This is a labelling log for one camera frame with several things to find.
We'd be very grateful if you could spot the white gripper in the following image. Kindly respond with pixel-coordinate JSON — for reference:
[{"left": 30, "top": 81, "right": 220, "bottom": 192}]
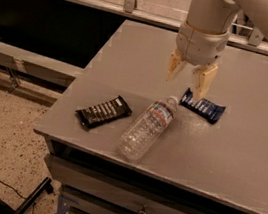
[{"left": 166, "top": 22, "right": 230, "bottom": 102}]

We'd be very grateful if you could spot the clear plastic water bottle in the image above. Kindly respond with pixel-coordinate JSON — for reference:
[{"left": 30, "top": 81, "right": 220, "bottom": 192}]
[{"left": 118, "top": 96, "right": 179, "bottom": 162}]

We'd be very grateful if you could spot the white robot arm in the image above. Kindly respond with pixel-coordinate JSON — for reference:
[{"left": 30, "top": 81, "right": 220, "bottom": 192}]
[{"left": 168, "top": 0, "right": 268, "bottom": 101}]

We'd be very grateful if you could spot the blue snack bar wrapper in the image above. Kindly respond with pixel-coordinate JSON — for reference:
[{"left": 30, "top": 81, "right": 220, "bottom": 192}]
[{"left": 179, "top": 88, "right": 226, "bottom": 125}]

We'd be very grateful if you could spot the black snack bar wrapper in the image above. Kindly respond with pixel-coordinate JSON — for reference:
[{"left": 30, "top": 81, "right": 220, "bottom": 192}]
[{"left": 75, "top": 96, "right": 132, "bottom": 129}]

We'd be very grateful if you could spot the grey drawer cabinet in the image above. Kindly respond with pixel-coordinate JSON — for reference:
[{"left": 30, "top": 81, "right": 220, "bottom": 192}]
[{"left": 35, "top": 21, "right": 268, "bottom": 214}]

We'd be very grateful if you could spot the grey metal bench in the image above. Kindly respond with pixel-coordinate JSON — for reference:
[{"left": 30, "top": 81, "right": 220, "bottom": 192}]
[{"left": 0, "top": 42, "right": 83, "bottom": 92}]

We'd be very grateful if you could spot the black stand base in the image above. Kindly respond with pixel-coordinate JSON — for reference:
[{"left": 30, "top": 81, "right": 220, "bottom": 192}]
[{"left": 0, "top": 169, "right": 56, "bottom": 214}]

